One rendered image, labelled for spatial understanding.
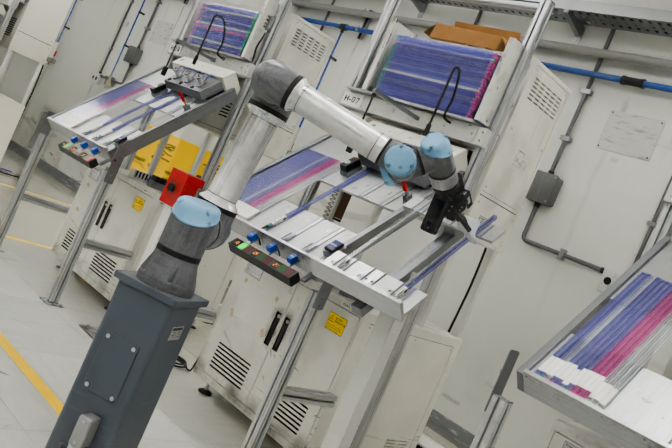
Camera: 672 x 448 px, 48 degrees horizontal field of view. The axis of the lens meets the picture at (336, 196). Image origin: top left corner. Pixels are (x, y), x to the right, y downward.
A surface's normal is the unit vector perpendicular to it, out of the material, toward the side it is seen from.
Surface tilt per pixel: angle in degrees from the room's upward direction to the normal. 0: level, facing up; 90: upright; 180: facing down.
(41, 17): 90
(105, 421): 90
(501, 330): 90
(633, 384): 44
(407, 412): 90
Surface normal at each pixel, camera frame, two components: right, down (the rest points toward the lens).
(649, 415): -0.15, -0.85
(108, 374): -0.27, -0.13
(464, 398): -0.63, -0.29
